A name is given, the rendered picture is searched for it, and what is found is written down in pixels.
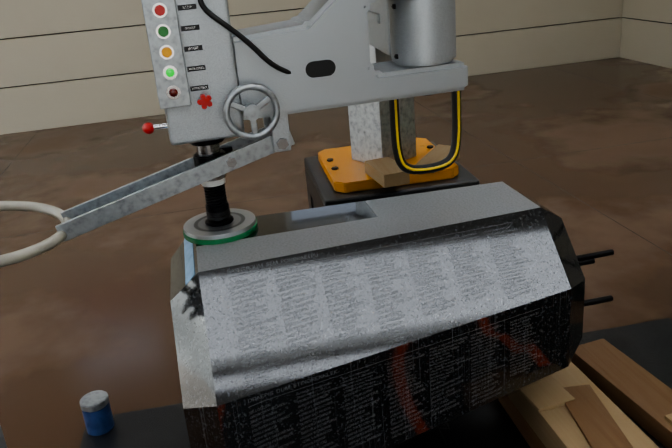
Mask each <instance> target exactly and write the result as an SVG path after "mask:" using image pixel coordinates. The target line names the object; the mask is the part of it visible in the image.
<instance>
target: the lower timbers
mask: <svg viewBox="0 0 672 448"><path fill-rule="evenodd" d="M571 362H572V363H573V364H574V365H575V366H576V367H577V368H579V369H580V370H581V371H582V372H583V373H584V374H585V375H586V376H587V377H588V378H589V379H590V380H591V381H592V382H593V383H594V384H595V385H596V386H597V387H598V388H599V389H600V390H601V391H602V392H603V393H604V394H605V395H606V396H607V397H608V398H609V399H610V400H611V401H612V402H613V403H614V404H616V405H617V406H618V407H619V408H620V409H621V410H622V411H624V412H625V413H626V414H627V415H628V416H629V417H631V418H632V419H633V420H634V421H635V422H636V423H638V424H639V425H640V426H641V427H642V428H643V429H645V430H646V431H647V432H648V433H649V434H650V435H652V436H653V437H654V438H655V439H656V440H657V441H659V442H660V443H661V444H662V445H663V446H664V447H666V448H672V425H671V424H670V423H669V422H667V421H666V420H665V419H664V418H665V415H668V414H671V413H672V389H671V388H669V387H668V386H667V385H665V384H664V383H663V382H661V381H660V380H659V379H657V378H656V377H655V376H653V375H652V374H651V373H649V372H648V371H647V370H645V369H644V368H643V367H641V366H640V365H639V364H637V363H636V362H635V361H633V360H632V359H631V358H629V357H628V356H627V355H625V354H624V353H622V352H621V351H620V350H618V349H617V348H616V347H614V346H613V345H612V344H610V343H609V342H608V341H606V340H605V339H599V340H596V341H592V342H588V343H585V344H581V345H579V346H578V348H577V350H576V352H575V354H574V356H573V358H572V360H571ZM499 402H500V403H501V405H502V406H503V408H504V409H505V411H506V412H507V414H508V415H509V417H510V418H511V420H512V421H513V423H514V424H515V426H516V427H517V429H518V430H519V431H520V433H521V434H522V436H523V437H524V439H525V440H526V442H527V443H528V445H529V446H530V448H546V447H545V445H544V444H543V443H542V441H541V440H540V439H539V437H538V436H537V435H536V433H535V432H534V431H533V429H532V428H531V427H530V425H529V424H528V423H527V421H526V420H525V419H524V417H523V416H522V415H521V413H520V412H519V411H518V409H517V408H516V407H515V405H514V404H513V403H512V401H511V400H510V399H509V397H506V398H503V399H501V400H499Z"/></svg>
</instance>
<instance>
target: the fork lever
mask: <svg viewBox="0 0 672 448"><path fill-rule="evenodd" d="M277 145H278V148H279V149H284V150H285V149H286V148H287V146H288V145H289V144H288V142H287V139H284V138H280V139H279V140H278V141H277ZM219 146H220V148H222V147H229V146H232V148H233V151H232V152H229V153H227V154H224V155H222V156H220V157H217V158H215V159H213V160H210V161H208V162H205V163H203V164H201V165H198V166H196V167H195V165H194V159H193V157H191V158H188V159H186V160H184V161H181V162H179V163H176V164H174V165H172V166H169V167H167V168H165V169H162V170H160V171H157V172H155V173H153V174H150V175H148V176H145V177H143V178H141V179H138V180H136V181H134V182H131V183H129V184H126V185H124V186H122V187H119V188H117V189H114V190H112V191H110V192H107V193H105V194H103V195H100V196H98V197H95V198H93V199H91V200H88V201H86V202H83V203H81V204H79V205H76V206H74V207H72V208H69V209H67V210H64V211H62V212H61V213H60V214H61V216H62V217H63V218H64V217H70V218H71V219H70V220H68V221H65V222H63V223H61V224H58V225H56V226H55V228H56V230H57V231H64V232H65V233H66V234H67V238H66V239H65V240H64V241H63V242H65V241H68V240H70V239H73V238H75V237H77V236H80V235H82V234H84V233H87V232H89V231H91V230H94V229H96V228H98V227H101V226H103V225H106V224H108V223H110V222H113V221H115V220H117V219H120V218H122V217H124V216H127V215H129V214H131V213H134V212H136V211H138V210H141V209H143V208H146V207H148V206H150V205H153V204H155V203H157V202H160V201H162V200H164V199H167V198H169V197H171V196H174V195H176V194H179V193H181V192H183V191H186V190H188V189H190V188H193V187H195V186H197V185H200V184H202V183H204V182H207V181H209V180H212V179H214V178H216V177H219V176H221V175H223V174H226V173H228V172H230V171H233V170H235V169H237V168H240V167H242V166H245V165H247V164H249V163H252V162H254V161H256V160H259V159H261V158H263V157H266V156H268V155H270V154H273V153H275V152H274V149H273V141H272V133H269V134H268V135H266V136H265V137H263V138H260V139H255V140H248V139H243V138H240V137H239V138H236V139H234V140H231V141H229V142H227V143H224V144H222V145H219Z"/></svg>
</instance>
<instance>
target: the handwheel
mask: <svg viewBox="0 0 672 448"><path fill-rule="evenodd" d="M247 90H256V91H260V92H262V93H264V94H265V95H266V97H265V98H263V99H262V100H261V101H260V102H258V103H257V104H255V103H248V104H246V105H245V106H244V105H242V104H239V103H236V102H234V101H233V100H234V99H235V97H236V96H237V95H239V94H240V93H242V92H244V91H247ZM270 101H271V102H272V105H273V118H272V120H271V122H270V124H269V125H268V126H267V127H266V128H265V129H263V130H262V131H259V132H258V128H257V121H256V120H257V119H258V118H259V117H260V115H261V110H260V109H261V108H262V107H264V106H265V105H266V104H267V103H269V102H270ZM230 107H232V108H234V109H237V110H240V111H242V112H243V114H244V116H245V117H246V119H248V120H250V123H251V130H252V133H247V132H243V131H241V130H240V129H238V128H237V127H236V126H235V125H234V123H233V122H232V120H231V117H230ZM223 117H224V121H225V123H226V125H227V127H228V128H229V130H230V131H231V132H232V133H234V134H235V135H236V136H238V137H240V138H243V139H248V140H255V139H260V138H263V137H265V136H266V135H268V134H269V133H271V132H272V131H273V129H274V128H275V127H276V125H277V123H278V121H279V117H280V105H279V101H278V99H277V97H276V96H275V94H274V93H273V92H272V91H271V90H270V89H269V88H267V87H266V86H263V85H261V84H257V83H247V84H243V85H240V86H238V87H236V88H235V89H234V90H232V91H231V92H230V94H229V95H228V96H227V98H226V100H225V103H224V106H223Z"/></svg>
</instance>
